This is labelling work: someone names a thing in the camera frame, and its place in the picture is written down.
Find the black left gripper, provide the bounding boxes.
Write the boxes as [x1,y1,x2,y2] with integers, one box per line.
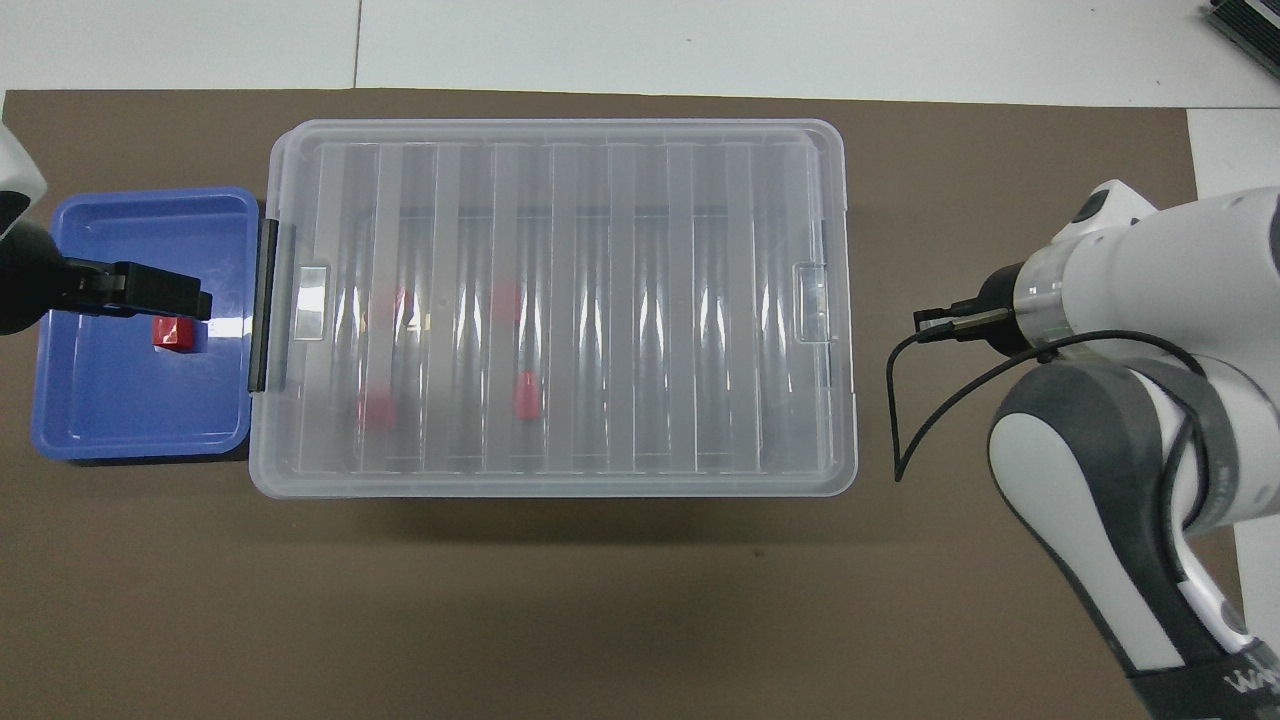
[0,218,214,337]

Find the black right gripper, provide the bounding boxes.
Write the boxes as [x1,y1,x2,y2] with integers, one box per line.
[975,265,1026,353]

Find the clear ribbed plastic lid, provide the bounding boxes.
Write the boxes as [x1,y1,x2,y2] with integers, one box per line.
[248,118,861,498]

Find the blue plastic tray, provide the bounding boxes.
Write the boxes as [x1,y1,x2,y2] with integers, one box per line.
[30,187,263,464]

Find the clear plastic storage box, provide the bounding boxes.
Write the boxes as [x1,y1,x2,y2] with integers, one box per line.
[248,125,861,498]

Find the black ribbed device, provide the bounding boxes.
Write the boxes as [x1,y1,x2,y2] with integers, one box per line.
[1205,0,1280,79]

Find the brown table mat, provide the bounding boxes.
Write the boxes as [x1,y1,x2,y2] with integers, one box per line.
[0,88,1246,720]

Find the black box handle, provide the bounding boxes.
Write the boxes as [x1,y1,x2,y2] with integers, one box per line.
[247,220,298,394]

